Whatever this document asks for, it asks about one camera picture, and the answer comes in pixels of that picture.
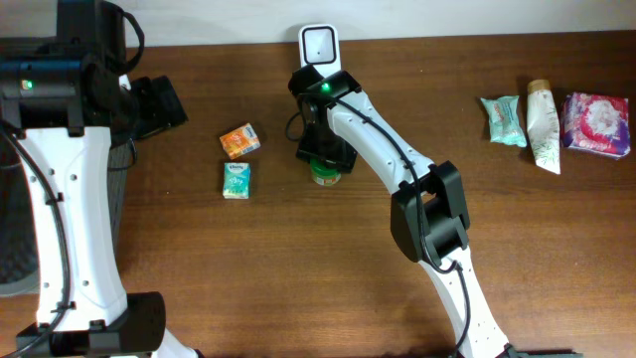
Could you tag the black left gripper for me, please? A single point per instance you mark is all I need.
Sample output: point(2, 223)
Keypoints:
point(148, 117)

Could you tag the white barcode scanner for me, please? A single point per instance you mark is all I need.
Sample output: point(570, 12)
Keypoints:
point(319, 47)

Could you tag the teal snack pouch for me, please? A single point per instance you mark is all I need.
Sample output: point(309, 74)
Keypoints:
point(503, 119)

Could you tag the white cream tube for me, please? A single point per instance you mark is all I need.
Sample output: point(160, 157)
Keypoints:
point(543, 126)

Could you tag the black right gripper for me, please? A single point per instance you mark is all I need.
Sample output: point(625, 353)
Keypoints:
point(325, 155)

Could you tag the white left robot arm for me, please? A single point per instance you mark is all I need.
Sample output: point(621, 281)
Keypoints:
point(64, 107)

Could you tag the green lid jar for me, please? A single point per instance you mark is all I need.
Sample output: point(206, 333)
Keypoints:
point(322, 175)

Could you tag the orange Kleenex tissue pack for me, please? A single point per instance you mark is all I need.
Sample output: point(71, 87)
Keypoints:
point(240, 141)

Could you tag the teal Kleenex tissue pack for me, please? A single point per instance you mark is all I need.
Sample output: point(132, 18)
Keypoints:
point(236, 180)

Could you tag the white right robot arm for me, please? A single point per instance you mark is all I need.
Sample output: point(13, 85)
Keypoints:
point(429, 214)

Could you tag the grey plastic basket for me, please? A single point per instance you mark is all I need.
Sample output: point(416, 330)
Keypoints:
point(19, 256)

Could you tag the red purple package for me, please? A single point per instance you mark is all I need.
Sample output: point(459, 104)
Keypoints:
point(596, 123)

